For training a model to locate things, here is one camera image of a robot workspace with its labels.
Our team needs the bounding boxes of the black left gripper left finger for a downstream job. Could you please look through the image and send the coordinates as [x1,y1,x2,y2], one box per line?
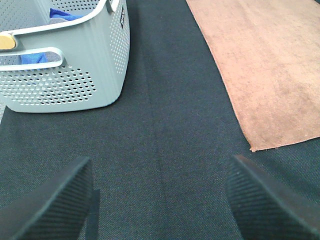
[0,156,100,240]

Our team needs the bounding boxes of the black table cloth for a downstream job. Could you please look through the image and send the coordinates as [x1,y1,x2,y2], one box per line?
[0,0,320,240]

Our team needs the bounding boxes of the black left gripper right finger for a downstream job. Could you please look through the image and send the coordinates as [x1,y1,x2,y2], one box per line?
[226,155,320,240]

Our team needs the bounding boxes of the grey perforated laundry basket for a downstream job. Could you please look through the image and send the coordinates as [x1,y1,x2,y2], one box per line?
[0,0,130,113]

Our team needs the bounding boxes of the blue cloth in basket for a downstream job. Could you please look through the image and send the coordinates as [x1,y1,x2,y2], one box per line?
[20,8,84,64]

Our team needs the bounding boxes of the brown towel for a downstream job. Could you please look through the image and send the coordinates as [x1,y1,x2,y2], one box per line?
[187,0,320,152]

